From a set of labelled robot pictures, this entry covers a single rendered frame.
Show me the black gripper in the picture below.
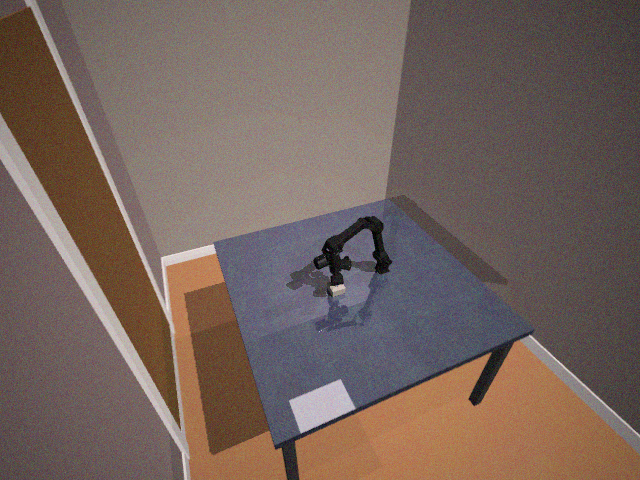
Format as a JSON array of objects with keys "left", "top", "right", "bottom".
[{"left": 329, "top": 261, "right": 344, "bottom": 286}]

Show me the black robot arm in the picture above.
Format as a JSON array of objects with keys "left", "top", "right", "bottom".
[{"left": 313, "top": 216, "right": 392, "bottom": 274}]

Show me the beige block with hole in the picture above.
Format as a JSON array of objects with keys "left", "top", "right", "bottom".
[{"left": 327, "top": 282, "right": 346, "bottom": 297}]

